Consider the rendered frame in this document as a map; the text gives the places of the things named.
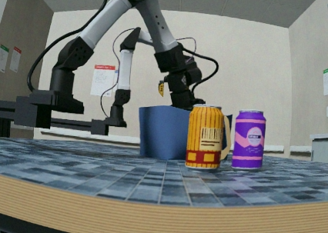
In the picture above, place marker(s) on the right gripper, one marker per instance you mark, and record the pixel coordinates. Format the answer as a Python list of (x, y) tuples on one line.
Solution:
[(181, 100)]

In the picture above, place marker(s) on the yellow striped drink can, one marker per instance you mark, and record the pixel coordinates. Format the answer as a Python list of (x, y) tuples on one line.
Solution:
[(205, 138)]

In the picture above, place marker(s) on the purple drink can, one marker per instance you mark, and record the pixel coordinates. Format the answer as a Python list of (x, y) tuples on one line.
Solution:
[(249, 141)]

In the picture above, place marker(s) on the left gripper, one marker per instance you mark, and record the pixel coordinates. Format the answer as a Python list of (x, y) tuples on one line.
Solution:
[(161, 86)]

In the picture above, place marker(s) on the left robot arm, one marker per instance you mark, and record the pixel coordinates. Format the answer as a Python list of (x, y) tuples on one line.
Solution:
[(123, 92)]

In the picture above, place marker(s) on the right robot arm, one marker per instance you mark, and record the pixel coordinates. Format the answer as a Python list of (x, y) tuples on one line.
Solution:
[(168, 53)]

